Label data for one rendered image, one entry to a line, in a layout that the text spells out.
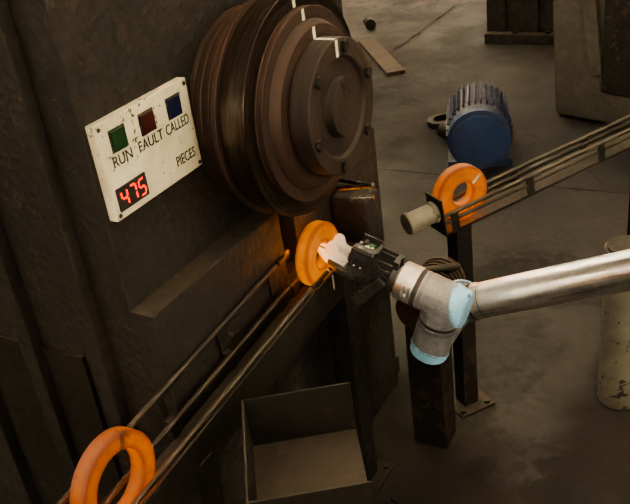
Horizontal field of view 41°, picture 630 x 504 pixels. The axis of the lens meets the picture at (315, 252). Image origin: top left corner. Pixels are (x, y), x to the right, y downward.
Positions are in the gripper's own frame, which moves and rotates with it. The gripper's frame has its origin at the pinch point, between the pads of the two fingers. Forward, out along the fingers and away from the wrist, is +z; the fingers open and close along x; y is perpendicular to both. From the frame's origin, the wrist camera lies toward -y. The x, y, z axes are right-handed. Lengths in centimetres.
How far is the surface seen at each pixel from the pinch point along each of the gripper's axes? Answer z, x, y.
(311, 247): 0.2, 4.9, 3.6
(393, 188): 41, -177, -92
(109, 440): 0, 74, 5
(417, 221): -12.5, -31.3, -3.3
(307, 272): -1.1, 7.8, -1.2
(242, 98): 11, 24, 45
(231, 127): 12.6, 24.9, 38.3
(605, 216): -51, -174, -62
